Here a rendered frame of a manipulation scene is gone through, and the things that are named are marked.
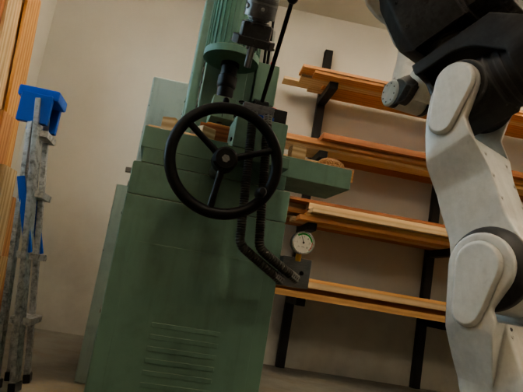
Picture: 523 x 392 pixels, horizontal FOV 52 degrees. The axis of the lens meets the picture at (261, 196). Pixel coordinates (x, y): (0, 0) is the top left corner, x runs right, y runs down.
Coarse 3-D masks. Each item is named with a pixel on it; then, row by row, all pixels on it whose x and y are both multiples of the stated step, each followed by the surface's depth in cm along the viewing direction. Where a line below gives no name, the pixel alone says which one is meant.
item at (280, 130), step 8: (240, 120) 141; (232, 128) 146; (240, 128) 140; (256, 128) 141; (272, 128) 142; (280, 128) 143; (232, 136) 143; (240, 136) 140; (256, 136) 141; (280, 136) 142; (232, 144) 140; (240, 144) 140; (256, 144) 141; (280, 144) 142
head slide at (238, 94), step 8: (208, 64) 177; (208, 72) 176; (216, 72) 177; (208, 80) 176; (216, 80) 177; (240, 80) 178; (208, 88) 176; (216, 88) 176; (240, 88) 178; (200, 96) 175; (208, 96) 175; (240, 96) 178; (200, 104) 175; (240, 104) 177; (200, 120) 174
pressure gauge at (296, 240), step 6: (294, 234) 144; (300, 234) 144; (306, 234) 144; (294, 240) 143; (300, 240) 143; (306, 240) 144; (312, 240) 144; (294, 246) 143; (300, 246) 143; (306, 246) 144; (312, 246) 144; (300, 252) 143; (306, 252) 143; (300, 258) 145
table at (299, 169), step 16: (160, 128) 146; (144, 144) 144; (160, 144) 145; (192, 144) 147; (224, 144) 149; (240, 160) 141; (256, 160) 140; (288, 160) 142; (304, 160) 153; (288, 176) 152; (304, 176) 153; (320, 176) 154; (336, 176) 155; (304, 192) 170; (320, 192) 166; (336, 192) 161
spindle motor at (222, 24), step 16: (224, 0) 166; (240, 0) 164; (224, 16) 164; (240, 16) 163; (208, 32) 169; (224, 32) 163; (208, 48) 165; (224, 48) 161; (240, 48) 162; (240, 64) 168; (256, 64) 168
